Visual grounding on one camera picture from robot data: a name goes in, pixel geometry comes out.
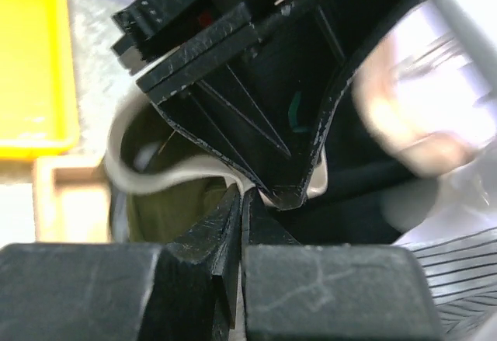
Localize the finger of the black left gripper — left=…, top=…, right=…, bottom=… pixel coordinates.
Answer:
left=137, top=18, right=344, bottom=210
left=112, top=0, right=277, bottom=75

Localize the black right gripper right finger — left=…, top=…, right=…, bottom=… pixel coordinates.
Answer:
left=242, top=190, right=443, bottom=340

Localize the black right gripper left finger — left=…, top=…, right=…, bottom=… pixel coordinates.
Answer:
left=1, top=186, right=241, bottom=340

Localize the olive green underwear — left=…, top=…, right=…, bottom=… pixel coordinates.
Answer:
left=105, top=55, right=331, bottom=245

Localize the white clip hanger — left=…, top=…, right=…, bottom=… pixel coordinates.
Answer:
left=352, top=0, right=496, bottom=177

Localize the wooden drying rack stand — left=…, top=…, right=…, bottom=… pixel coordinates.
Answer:
left=33, top=155, right=110, bottom=243

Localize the striped hanging garment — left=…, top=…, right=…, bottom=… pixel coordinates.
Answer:
left=401, top=228, right=496, bottom=340

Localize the yellow plastic tray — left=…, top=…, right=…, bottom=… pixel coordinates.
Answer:
left=1, top=0, right=80, bottom=161

